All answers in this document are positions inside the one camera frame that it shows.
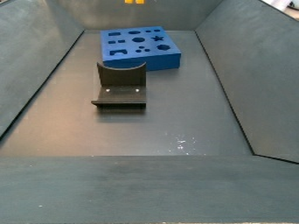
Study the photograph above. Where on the blue foam shape board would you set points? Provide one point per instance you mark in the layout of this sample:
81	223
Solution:
132	46

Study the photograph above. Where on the black curved holder stand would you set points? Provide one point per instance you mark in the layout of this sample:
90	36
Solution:
121	86

